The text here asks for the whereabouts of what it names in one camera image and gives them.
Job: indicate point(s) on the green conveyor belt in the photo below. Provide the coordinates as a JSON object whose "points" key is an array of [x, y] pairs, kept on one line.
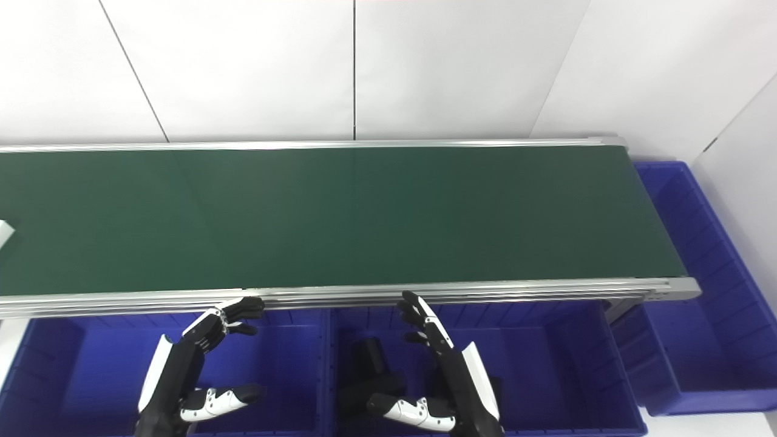
{"points": [[364, 212]]}

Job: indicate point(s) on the aluminium conveyor side rail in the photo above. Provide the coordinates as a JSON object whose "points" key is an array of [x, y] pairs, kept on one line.
{"points": [[425, 293], [303, 145]]}

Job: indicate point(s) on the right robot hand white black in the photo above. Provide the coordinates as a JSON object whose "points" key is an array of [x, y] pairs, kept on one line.
{"points": [[467, 388]]}

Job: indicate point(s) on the black plastic part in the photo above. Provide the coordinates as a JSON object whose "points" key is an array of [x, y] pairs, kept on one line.
{"points": [[373, 364]]}

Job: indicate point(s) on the aluminium conveyor leg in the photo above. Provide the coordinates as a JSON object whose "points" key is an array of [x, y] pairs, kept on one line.
{"points": [[619, 309]]}

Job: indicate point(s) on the blue plastic bin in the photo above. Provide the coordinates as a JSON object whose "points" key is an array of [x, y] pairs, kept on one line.
{"points": [[698, 352], [546, 364], [285, 364]]}

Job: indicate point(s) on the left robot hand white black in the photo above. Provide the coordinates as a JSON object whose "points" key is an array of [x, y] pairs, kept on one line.
{"points": [[173, 370]]}

